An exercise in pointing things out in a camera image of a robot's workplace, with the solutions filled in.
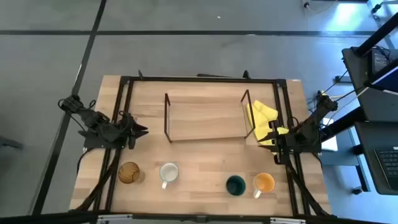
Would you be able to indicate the black laptop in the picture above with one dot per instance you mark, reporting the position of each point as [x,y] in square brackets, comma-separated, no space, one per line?
[388,165]

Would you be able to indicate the dark green cup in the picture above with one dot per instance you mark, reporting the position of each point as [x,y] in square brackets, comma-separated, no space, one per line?
[235,185]

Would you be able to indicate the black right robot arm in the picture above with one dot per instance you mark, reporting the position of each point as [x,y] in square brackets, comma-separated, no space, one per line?
[311,130]

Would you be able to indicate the black diagonal beam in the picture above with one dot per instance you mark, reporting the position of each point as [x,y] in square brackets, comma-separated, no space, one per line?
[377,35]

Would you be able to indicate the black device on desk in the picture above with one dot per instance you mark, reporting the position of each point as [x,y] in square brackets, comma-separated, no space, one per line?
[380,60]

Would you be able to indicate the yellow cloth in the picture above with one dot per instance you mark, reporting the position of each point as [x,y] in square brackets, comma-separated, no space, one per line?
[262,116]

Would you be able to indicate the black aluminium table frame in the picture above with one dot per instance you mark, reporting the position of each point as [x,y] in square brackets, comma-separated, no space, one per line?
[202,80]

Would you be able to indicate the dark grey floor stand foot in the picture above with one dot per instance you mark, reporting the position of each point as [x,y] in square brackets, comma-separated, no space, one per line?
[11,143]

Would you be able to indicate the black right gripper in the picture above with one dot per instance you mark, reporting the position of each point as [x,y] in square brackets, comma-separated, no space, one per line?
[282,143]

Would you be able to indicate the amber ribbed glass cup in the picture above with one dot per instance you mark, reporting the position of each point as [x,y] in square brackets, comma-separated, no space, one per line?
[128,172]

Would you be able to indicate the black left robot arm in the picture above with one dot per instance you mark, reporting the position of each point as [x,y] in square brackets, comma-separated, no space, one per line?
[93,119]

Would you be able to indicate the white mug red lattice pattern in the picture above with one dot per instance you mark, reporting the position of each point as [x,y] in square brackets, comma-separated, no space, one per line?
[168,171]

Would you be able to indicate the dark grey desk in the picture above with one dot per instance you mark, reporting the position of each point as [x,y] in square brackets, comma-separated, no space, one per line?
[373,102]

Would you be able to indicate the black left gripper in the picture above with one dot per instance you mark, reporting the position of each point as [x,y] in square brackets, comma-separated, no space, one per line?
[127,132]

